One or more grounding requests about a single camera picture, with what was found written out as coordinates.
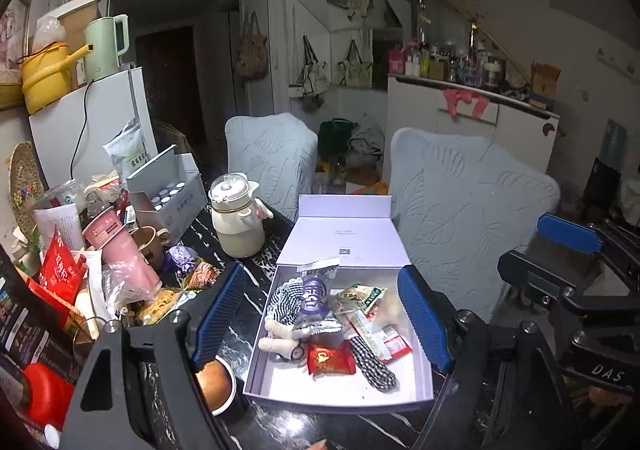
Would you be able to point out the checkered plush doll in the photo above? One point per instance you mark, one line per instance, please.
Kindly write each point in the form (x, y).
(280, 302)

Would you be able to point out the large cardboard box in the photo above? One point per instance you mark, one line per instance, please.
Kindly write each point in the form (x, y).
(77, 24)

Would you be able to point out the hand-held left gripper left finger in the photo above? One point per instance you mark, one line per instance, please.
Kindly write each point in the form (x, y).
(220, 315)

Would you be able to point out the row of bottles and jars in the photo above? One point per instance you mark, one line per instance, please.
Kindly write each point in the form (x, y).
(450, 64)

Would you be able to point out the black box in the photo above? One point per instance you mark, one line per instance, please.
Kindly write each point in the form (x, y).
(600, 185)

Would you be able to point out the white carton of bottles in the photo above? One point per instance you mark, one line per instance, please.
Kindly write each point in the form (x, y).
(180, 210)

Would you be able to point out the pink cup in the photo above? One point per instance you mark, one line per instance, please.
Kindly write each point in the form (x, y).
(125, 260)

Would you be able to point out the checkered fabric strip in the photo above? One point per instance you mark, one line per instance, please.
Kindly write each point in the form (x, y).
(372, 365)

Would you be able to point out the purple foil wrapper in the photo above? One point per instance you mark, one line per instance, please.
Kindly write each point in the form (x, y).
(182, 257)

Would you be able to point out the green kettle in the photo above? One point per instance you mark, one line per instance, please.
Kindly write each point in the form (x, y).
(102, 49)

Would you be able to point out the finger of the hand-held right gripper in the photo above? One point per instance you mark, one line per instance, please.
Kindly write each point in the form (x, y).
(570, 231)
(530, 275)

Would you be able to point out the bamboo pole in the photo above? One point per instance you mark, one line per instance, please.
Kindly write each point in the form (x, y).
(480, 24)

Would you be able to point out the brown mug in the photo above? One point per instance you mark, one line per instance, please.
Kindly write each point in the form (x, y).
(150, 242)

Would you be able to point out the grey bag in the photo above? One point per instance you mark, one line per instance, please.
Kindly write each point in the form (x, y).
(367, 142)

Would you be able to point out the black packet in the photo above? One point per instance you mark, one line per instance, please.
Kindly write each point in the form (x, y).
(25, 320)

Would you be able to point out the brown onion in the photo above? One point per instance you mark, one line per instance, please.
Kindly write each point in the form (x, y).
(212, 380)

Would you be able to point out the small red snack packet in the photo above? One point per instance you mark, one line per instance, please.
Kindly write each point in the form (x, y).
(330, 359)

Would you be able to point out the green bag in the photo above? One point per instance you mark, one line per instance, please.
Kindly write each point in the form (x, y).
(335, 134)

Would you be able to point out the purple snack packet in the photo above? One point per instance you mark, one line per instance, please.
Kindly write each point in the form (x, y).
(312, 300)

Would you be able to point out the picture frame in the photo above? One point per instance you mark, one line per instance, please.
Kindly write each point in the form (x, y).
(15, 34)

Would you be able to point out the yellow pot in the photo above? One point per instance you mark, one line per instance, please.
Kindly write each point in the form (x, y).
(45, 79)

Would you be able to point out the yellow snack packet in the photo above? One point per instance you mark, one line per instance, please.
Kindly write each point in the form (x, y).
(160, 302)

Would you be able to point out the blue water bottle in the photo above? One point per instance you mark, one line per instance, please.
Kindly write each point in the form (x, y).
(615, 142)

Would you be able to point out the red bottle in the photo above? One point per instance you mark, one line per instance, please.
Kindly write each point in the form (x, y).
(45, 390)

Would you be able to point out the clear plastic cup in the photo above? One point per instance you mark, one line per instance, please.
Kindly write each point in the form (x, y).
(60, 200)

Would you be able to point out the lavender gift box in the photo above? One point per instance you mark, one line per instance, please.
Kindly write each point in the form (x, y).
(330, 387)

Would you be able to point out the person's left hand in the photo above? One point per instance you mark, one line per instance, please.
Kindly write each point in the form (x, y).
(317, 445)

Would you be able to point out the pink cloth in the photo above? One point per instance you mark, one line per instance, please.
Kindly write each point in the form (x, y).
(465, 99)

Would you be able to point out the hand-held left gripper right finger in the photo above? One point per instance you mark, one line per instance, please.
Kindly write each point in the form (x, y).
(425, 325)

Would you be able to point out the gold foil wrapper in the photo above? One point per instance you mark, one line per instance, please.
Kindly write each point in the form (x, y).
(202, 275)

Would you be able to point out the canvas tote bag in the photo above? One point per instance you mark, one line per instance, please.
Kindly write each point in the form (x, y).
(312, 72)
(355, 67)

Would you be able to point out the steel bowl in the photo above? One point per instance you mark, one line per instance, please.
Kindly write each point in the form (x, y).
(235, 405)

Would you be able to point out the white cabinet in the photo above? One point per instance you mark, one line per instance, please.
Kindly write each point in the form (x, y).
(415, 104)

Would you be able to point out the brown hanging bag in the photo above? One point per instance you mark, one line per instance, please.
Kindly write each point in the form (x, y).
(251, 52)

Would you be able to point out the small cardboard box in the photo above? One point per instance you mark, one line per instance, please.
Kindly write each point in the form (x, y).
(544, 82)

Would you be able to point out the woven basket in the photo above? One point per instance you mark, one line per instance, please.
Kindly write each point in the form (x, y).
(25, 180)

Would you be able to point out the person's right hand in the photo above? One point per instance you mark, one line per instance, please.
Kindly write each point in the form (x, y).
(605, 396)

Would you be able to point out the tall glass bottle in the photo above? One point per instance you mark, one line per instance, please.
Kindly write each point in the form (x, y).
(423, 19)

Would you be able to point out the red white snack packet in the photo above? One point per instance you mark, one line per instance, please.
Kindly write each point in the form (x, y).
(392, 342)

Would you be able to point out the white fridge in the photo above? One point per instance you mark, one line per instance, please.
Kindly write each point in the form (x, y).
(100, 119)

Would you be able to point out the white ceramic teapot jar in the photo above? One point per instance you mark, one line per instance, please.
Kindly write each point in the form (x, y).
(237, 235)

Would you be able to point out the green white pouch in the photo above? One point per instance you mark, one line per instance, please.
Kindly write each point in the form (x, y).
(127, 149)

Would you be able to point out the light blue covered chair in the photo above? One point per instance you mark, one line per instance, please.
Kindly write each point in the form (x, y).
(270, 159)
(465, 190)

